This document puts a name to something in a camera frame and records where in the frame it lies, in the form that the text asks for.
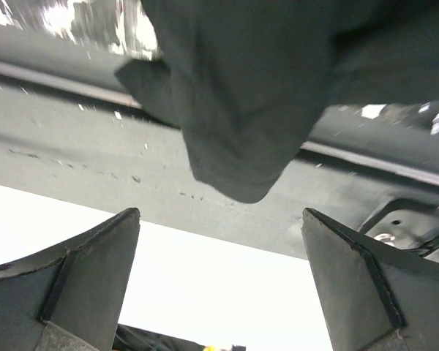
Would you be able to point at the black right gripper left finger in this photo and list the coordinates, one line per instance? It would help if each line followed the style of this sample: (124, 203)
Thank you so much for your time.
(69, 296)

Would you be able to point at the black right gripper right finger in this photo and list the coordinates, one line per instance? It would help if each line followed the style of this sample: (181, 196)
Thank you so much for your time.
(373, 296)

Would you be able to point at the black t shirt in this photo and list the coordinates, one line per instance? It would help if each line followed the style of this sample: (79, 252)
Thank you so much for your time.
(246, 81)

